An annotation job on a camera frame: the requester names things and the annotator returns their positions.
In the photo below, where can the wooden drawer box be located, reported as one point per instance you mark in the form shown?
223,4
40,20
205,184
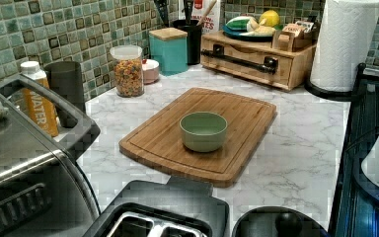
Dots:
293,67

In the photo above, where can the black drawer handle bar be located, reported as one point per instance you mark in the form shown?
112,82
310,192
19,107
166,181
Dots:
269,65

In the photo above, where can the green ceramic bowl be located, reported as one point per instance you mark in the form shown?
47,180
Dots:
203,131

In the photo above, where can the bamboo cutting board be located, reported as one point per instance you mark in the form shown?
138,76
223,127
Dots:
157,143

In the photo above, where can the small pink bowl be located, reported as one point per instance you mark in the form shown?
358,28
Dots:
150,71

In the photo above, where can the teal canister with wooden lid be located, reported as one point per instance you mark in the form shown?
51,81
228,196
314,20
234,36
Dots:
168,47

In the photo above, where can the cereal jar with white lid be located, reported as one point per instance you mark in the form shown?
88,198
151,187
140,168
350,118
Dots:
128,73

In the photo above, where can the black utensil holder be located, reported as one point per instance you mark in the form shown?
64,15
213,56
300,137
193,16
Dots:
194,30

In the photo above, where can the black toaster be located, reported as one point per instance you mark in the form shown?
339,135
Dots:
179,208

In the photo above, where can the teal plate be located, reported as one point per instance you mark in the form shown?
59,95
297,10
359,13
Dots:
239,35

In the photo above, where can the white red food box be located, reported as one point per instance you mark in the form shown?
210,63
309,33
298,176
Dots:
211,22

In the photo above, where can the toy watermelon slice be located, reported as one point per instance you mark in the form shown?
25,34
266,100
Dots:
242,24

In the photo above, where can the toy peeled banana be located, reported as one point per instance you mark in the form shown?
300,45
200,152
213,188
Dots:
259,29

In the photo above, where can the black kitchen utensil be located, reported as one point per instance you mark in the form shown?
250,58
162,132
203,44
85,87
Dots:
162,8

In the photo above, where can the toy lemon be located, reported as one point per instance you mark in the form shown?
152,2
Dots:
269,18

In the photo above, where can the dark grey cup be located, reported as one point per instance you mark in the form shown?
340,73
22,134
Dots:
65,79

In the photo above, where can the black round pot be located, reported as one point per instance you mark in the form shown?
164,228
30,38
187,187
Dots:
277,221

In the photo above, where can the wooden tea bag holder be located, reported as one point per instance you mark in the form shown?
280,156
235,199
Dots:
295,36

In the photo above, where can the black paper towel stand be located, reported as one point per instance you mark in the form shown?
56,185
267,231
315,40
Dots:
350,96

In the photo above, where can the silver toaster oven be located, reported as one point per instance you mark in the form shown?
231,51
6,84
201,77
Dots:
43,192

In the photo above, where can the paper towel roll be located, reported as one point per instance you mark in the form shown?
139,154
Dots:
344,40

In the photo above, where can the black utensil handle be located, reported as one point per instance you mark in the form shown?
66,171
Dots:
188,5

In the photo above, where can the grey oven tray handle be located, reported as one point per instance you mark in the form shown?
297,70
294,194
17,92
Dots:
69,115

